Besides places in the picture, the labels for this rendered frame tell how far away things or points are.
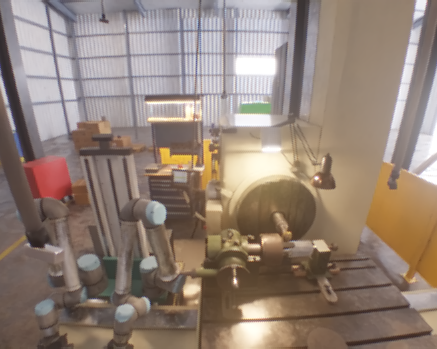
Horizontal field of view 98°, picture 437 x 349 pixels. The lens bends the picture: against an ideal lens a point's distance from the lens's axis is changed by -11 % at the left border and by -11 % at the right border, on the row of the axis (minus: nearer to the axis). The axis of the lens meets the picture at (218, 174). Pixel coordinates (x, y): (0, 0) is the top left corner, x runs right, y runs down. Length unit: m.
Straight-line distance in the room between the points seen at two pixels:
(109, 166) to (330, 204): 1.61
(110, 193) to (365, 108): 1.82
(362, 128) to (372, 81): 0.30
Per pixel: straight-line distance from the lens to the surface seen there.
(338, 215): 1.89
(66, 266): 1.55
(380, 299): 1.67
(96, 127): 9.06
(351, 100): 1.63
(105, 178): 1.62
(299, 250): 1.43
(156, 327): 1.66
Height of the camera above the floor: 2.10
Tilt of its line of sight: 21 degrees down
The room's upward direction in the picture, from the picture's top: straight up
